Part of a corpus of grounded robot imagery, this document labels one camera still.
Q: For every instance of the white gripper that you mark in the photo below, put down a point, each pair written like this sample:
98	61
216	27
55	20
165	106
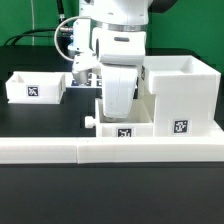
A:
117	55

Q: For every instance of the white front drawer with tag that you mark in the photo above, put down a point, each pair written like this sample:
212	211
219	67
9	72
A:
137	124

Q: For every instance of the white drawer with tag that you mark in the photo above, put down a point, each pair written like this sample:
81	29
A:
35	87
137	124

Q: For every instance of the white drawer cabinet box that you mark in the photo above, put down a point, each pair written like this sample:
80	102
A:
180	94

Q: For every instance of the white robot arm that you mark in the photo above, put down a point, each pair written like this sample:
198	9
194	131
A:
122	16

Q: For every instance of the white rear drawer with tag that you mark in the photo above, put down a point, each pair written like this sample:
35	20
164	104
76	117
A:
35	87

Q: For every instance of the white marker tag plate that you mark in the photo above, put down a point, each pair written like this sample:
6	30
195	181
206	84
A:
94	81

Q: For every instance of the white L-shaped fence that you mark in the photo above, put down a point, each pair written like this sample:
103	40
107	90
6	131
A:
48	150

